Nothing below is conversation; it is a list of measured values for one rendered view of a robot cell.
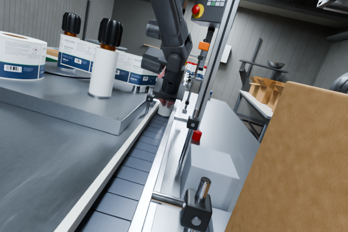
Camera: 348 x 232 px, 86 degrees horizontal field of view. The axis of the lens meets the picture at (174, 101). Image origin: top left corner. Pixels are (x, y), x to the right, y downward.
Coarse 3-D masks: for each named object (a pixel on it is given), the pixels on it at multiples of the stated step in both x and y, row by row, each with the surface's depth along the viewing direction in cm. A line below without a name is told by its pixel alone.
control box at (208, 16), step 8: (200, 0) 82; (200, 8) 82; (208, 8) 80; (216, 8) 78; (224, 8) 75; (192, 16) 85; (200, 16) 82; (208, 16) 80; (216, 16) 78; (200, 24) 90; (208, 24) 85; (216, 24) 80; (232, 24) 83
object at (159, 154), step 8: (176, 104) 62; (168, 120) 45; (168, 128) 40; (168, 136) 36; (160, 144) 32; (160, 152) 30; (160, 160) 28; (152, 168) 25; (152, 176) 24; (144, 184) 22; (152, 184) 22; (144, 192) 21; (152, 192) 21; (144, 200) 20; (136, 208) 18; (144, 208) 19; (136, 216) 17; (144, 216) 18; (136, 224) 17
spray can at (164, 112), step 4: (160, 104) 72; (164, 104) 70; (160, 108) 72; (164, 108) 71; (168, 108) 71; (160, 112) 72; (164, 112) 71; (168, 112) 72; (164, 116) 71; (168, 116) 72
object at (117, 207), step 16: (144, 128) 57; (160, 128) 60; (144, 144) 48; (128, 160) 39; (144, 160) 41; (112, 176) 34; (128, 176) 35; (144, 176) 36; (112, 192) 30; (128, 192) 31; (96, 208) 27; (112, 208) 27; (128, 208) 28; (80, 224) 24; (96, 224) 24; (112, 224) 25; (128, 224) 26
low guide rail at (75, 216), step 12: (156, 108) 71; (144, 120) 54; (132, 144) 42; (120, 156) 34; (108, 168) 30; (96, 180) 27; (108, 180) 30; (96, 192) 25; (84, 204) 23; (72, 216) 21; (60, 228) 19; (72, 228) 20
